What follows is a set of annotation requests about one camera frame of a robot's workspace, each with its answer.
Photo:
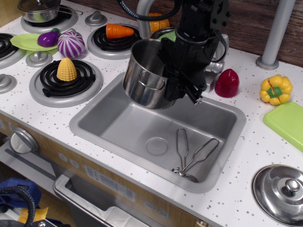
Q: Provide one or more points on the purple striped toy onion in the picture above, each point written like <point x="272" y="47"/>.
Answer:
<point x="71" y="45"/>

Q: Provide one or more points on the silver toy faucet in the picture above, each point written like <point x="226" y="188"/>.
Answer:
<point x="213" y="70"/>

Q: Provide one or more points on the left black burner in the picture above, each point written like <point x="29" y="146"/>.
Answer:
<point x="9" y="54"/>

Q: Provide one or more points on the black burner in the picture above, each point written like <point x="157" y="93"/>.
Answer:
<point x="111" y="49"/>
<point x="9" y="54"/>
<point x="48" y="90"/>

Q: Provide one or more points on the back right black burner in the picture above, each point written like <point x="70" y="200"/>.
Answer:
<point x="111" y="49"/>

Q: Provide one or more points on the front right black burner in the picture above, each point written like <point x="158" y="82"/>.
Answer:
<point x="48" y="90"/>

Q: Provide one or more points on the yellow toy corn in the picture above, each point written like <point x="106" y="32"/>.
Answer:
<point x="66" y="70"/>

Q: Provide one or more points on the green toy bitter gourd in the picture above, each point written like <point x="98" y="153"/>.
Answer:
<point x="170" y="35"/>

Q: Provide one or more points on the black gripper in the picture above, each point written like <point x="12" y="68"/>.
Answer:
<point x="185" y="63"/>

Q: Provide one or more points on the red toy pepper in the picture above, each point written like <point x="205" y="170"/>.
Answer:
<point x="227" y="85"/>

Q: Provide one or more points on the grey sink basin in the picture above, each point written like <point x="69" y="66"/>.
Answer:
<point x="147" y="137"/>

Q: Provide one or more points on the stainless steel pot lid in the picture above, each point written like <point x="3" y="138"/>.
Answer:
<point x="278" y="191"/>

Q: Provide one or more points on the blue tool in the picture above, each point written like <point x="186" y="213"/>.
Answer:
<point x="19" y="193"/>

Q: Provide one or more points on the metal wire tongs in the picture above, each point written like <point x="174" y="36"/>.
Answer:
<point x="186" y="160"/>

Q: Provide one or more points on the orange toy pumpkin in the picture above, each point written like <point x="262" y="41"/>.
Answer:
<point x="157" y="25"/>

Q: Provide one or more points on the steel bowl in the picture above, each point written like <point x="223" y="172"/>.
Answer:
<point x="162" y="31"/>

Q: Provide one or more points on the small lidded steel pot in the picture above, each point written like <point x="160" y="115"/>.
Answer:
<point x="40" y="11"/>

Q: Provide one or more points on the back left burner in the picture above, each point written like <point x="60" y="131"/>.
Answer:
<point x="65" y="20"/>

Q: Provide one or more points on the silver oven dial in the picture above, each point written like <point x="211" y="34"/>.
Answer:
<point x="21" y="142"/>

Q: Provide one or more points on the purple toy eggplant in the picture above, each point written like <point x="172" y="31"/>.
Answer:
<point x="49" y="39"/>

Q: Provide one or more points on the silver left stove knob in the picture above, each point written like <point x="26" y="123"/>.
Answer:
<point x="7" y="83"/>

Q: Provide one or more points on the orange toy carrot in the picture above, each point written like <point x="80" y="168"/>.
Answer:
<point x="115" y="31"/>

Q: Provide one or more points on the green plastic cutting board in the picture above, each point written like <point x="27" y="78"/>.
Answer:
<point x="287" y="121"/>

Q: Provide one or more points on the yellow toy bell pepper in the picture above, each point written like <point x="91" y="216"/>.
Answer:
<point x="276" y="90"/>

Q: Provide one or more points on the grey vertical pole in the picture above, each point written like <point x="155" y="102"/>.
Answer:
<point x="268" y="61"/>

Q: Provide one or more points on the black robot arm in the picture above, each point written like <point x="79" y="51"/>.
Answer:
<point x="197" y="37"/>

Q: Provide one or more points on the silver stove knob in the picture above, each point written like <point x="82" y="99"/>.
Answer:
<point x="7" y="83"/>
<point x="95" y="19"/>
<point x="39" y="59"/>

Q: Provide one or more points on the grey oven door handle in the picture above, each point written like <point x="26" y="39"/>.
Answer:
<point x="85" y="214"/>

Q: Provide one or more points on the light green plastic plate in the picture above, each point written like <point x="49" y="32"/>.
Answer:
<point x="29" y="42"/>

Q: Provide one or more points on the silver back stove knob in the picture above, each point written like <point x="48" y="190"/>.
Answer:
<point x="95" y="19"/>

